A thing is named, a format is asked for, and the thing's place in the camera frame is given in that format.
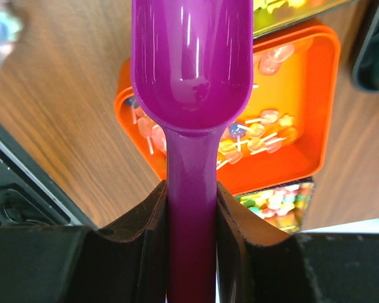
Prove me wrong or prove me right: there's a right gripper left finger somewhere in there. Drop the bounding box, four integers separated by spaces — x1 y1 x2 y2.
0 182 167 302

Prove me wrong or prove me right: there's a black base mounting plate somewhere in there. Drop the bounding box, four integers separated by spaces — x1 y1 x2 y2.
0 124 96 229

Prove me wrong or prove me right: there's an orange plastic candy box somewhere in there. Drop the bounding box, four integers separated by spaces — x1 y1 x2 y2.
114 21 340 194

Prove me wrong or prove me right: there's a gummy candy tin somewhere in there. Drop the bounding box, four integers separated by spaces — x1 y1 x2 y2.
253 0 351 39

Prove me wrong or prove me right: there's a star candy tin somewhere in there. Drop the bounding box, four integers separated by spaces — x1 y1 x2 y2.
235 177 315 234

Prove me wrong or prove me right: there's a purple plastic scoop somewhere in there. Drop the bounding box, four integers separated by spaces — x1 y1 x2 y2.
131 1 253 302

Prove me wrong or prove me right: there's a clear glass jar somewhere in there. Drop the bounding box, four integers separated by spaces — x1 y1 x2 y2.
0 1 23 68

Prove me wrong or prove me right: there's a black serving tray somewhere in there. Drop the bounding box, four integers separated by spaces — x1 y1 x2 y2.
350 1 379 93

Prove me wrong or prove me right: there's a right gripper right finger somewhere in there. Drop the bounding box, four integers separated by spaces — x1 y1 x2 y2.
217 184 379 302

